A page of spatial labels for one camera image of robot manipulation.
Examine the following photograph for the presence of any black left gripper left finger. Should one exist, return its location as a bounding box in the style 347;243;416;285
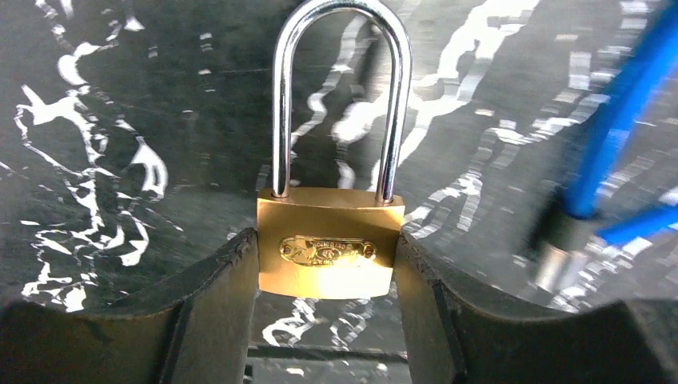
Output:
1;228;258;383

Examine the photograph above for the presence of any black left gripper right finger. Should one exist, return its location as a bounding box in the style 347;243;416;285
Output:
394;234;677;383

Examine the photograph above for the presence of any brass padlock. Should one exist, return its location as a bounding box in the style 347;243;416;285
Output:
257;1;412;299

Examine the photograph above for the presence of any blue cable lock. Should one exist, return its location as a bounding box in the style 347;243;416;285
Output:
526;1;677;298

